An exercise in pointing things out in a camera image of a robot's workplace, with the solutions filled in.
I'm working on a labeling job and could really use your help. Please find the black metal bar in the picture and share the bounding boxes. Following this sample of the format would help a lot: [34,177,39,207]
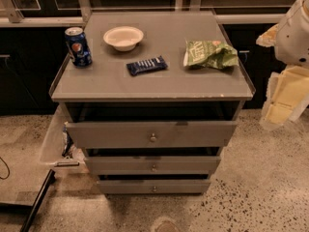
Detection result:
[19,169,55,232]

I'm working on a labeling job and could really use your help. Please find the blue pepsi can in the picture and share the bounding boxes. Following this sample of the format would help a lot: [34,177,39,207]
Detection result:
[65,27,92,68]

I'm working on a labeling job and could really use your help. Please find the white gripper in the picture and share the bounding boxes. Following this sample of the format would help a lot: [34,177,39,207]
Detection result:
[256,24,309,130]

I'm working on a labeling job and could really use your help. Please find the dark blue candy bar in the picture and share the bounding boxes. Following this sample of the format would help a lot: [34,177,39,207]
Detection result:
[126,56,168,76]

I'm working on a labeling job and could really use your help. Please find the black floor cable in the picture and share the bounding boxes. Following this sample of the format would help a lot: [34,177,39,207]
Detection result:
[0,157,11,181]

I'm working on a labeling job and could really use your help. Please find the clear plastic bin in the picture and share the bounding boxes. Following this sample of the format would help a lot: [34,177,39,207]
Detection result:
[40,106,88,174]

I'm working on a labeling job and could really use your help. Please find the grey drawer cabinet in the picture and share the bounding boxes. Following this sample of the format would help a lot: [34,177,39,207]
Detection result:
[50,12,254,182]

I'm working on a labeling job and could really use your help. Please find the grey top drawer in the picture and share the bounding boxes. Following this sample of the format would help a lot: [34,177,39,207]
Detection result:
[67,121,237,149]

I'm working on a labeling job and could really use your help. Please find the white paper bowl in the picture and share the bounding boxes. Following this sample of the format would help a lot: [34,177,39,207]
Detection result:
[103,26,144,52]

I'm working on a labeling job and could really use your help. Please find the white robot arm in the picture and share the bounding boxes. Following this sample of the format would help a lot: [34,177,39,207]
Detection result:
[256,0,309,131]

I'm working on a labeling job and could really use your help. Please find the grey middle drawer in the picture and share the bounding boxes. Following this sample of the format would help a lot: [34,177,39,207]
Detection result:
[85,156,220,175]

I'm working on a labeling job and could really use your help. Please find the grey drawer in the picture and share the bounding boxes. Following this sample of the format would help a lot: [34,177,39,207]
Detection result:
[85,156,220,175]
[67,121,237,149]
[97,179,211,194]

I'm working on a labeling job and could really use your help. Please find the grey bottom drawer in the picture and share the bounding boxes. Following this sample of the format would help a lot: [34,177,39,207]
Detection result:
[97,179,211,194]

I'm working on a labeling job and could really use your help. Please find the green chip bag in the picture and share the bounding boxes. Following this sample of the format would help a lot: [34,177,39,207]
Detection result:
[183,41,239,70]

